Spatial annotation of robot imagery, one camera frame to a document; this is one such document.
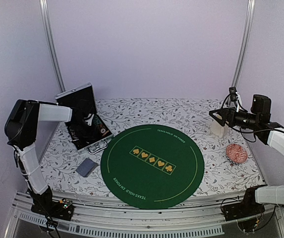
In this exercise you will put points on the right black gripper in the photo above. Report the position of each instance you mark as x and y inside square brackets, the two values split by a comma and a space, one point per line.
[227, 112]

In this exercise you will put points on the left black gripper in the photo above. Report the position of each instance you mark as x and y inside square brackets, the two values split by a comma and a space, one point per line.
[93, 134]

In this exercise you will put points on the aluminium poker chip case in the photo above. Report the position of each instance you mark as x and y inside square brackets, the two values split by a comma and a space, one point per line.
[81, 100]

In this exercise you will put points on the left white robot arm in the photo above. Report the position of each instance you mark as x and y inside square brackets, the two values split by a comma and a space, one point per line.
[21, 131]

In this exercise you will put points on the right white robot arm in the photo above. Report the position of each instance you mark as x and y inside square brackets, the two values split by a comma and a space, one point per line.
[270, 133]

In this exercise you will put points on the green poker chip stack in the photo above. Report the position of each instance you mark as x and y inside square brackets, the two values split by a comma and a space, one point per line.
[97, 122]

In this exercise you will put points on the cream ceramic mug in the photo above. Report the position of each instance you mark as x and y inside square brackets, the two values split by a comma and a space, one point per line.
[218, 130]

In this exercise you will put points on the blue playing card deck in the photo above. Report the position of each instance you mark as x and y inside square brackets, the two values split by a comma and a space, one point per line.
[86, 167]

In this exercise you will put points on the red patterned small bowl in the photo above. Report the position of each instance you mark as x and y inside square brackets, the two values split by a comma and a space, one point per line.
[236, 154]

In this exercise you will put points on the floral patterned table cover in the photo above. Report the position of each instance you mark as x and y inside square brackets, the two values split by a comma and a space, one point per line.
[190, 116]

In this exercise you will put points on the round green poker mat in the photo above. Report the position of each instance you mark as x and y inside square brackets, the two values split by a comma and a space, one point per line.
[152, 166]

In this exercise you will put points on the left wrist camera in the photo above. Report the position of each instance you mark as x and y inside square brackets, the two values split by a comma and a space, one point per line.
[90, 119]

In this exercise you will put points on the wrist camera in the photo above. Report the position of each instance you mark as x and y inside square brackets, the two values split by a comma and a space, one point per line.
[234, 97]
[90, 119]

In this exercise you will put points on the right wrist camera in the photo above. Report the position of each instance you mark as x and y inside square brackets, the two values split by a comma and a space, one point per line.
[234, 97]

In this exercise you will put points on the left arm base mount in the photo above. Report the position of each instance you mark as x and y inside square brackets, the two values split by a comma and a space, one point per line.
[62, 209]

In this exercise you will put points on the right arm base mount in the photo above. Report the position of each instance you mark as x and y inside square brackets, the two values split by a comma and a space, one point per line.
[241, 209]

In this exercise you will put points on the aluminium front rail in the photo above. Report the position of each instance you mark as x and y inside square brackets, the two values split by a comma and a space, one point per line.
[108, 217]

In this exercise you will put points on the right aluminium frame post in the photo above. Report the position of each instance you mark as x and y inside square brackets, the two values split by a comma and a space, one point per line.
[244, 42]

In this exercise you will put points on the aluminium frame post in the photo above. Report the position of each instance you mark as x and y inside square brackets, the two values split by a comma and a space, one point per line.
[244, 42]
[50, 40]

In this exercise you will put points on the left aluminium frame post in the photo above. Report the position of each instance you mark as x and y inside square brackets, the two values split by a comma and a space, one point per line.
[50, 40]

